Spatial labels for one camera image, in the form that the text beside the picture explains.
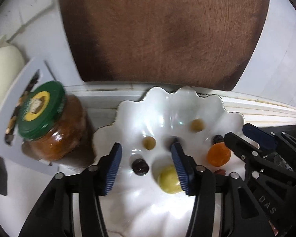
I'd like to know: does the orange tangerine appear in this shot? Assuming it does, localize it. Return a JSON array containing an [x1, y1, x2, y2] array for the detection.
[[206, 142, 231, 167]]

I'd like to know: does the blueberry front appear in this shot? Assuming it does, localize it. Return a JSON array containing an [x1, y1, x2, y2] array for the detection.
[[212, 134, 224, 144]]

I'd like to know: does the red oblong tomato back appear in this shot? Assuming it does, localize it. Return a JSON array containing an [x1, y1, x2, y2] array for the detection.
[[214, 169, 226, 176]]

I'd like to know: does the dark plum back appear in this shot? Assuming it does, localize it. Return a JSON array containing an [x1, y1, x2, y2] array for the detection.
[[166, 136, 180, 151]]

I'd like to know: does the white scalloped bowl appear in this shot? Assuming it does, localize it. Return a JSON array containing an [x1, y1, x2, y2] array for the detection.
[[92, 86, 248, 237]]

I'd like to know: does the dark grape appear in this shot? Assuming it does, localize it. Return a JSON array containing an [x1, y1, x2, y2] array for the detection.
[[131, 158, 150, 176]]

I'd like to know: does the glass jar green lid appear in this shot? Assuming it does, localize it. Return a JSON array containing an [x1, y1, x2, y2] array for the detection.
[[17, 81, 95, 167]]

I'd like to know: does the brown longan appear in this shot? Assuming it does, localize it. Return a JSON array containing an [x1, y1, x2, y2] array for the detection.
[[142, 136, 156, 150], [190, 118, 205, 133]]

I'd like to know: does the green round fruit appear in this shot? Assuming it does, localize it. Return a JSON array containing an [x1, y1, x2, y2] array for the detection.
[[158, 165, 182, 194]]

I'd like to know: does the white rack frame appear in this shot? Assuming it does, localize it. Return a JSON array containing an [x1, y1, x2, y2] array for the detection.
[[0, 58, 71, 175]]

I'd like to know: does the cream ceramic teapot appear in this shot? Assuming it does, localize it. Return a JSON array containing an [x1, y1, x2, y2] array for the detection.
[[0, 35, 25, 126]]

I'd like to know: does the brown wooden cutting board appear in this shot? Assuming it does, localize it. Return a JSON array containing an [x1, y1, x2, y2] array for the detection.
[[59, 0, 270, 91]]

